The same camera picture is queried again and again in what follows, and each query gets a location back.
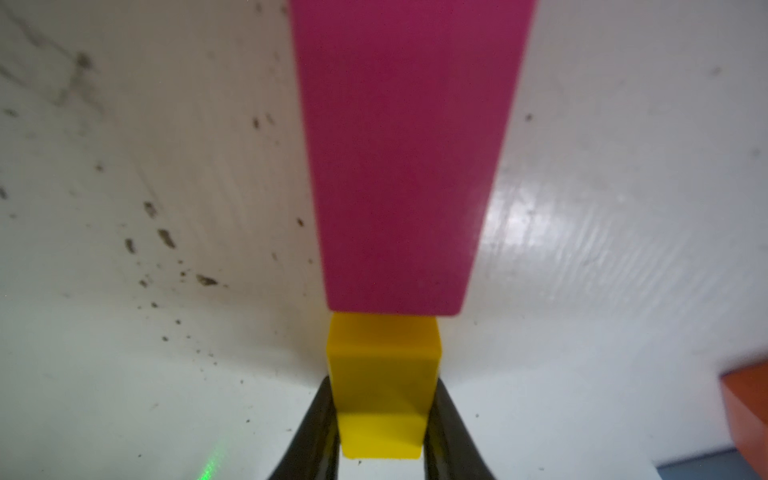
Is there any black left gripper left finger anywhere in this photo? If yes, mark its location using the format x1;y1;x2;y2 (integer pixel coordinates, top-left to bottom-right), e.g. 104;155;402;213
268;376;340;480

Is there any dark pink block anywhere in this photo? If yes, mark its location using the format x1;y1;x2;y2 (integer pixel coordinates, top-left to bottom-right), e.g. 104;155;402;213
289;1;535;316

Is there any thin yellow block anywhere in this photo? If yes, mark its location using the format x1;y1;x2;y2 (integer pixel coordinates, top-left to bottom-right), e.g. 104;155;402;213
326;312;442;460

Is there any blue block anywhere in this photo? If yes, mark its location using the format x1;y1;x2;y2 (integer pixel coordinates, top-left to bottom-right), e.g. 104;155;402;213
657;449;762;480

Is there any orange-red block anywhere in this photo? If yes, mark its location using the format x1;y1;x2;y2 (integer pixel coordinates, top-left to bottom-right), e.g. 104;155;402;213
720;361;768;479

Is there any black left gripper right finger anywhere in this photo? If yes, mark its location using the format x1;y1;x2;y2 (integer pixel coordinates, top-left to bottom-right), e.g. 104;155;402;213
424;379;495;480

